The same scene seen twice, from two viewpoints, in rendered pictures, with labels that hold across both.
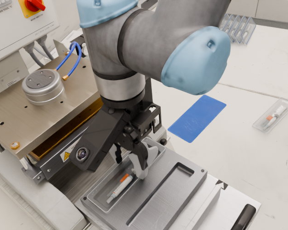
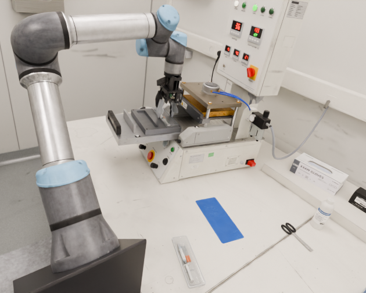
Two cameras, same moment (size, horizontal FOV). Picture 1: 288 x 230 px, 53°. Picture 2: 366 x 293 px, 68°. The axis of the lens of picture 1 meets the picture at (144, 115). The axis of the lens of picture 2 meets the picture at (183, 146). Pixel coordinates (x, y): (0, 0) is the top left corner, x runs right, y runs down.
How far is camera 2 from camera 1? 1.24 m
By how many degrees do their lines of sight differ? 78
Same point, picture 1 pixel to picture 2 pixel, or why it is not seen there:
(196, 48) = not seen: hidden behind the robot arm
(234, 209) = (124, 133)
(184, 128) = (210, 205)
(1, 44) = (236, 77)
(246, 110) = (208, 252)
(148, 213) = (144, 117)
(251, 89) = (234, 277)
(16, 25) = (243, 75)
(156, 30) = not seen: hidden behind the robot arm
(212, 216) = (128, 128)
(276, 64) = not seen: outside the picture
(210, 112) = (218, 227)
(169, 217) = (136, 116)
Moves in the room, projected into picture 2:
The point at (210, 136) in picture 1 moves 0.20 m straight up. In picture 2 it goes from (194, 213) to (203, 173)
